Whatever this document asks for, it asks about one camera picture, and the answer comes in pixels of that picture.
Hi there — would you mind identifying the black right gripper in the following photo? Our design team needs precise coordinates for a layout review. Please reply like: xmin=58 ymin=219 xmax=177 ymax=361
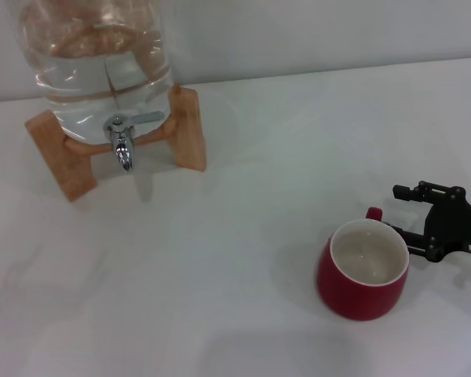
xmin=384 ymin=180 xmax=471 ymax=263

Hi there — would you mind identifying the red cup with white inside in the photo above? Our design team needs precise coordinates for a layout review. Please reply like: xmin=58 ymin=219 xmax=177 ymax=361
xmin=316 ymin=206 xmax=411 ymax=320

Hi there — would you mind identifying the wooden dispenser stand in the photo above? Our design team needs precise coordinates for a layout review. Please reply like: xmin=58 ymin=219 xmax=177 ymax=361
xmin=24 ymin=85 xmax=208 ymax=203

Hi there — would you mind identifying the clear glass water dispenser jar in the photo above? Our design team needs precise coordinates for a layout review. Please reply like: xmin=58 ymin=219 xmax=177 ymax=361
xmin=13 ymin=0 xmax=177 ymax=145

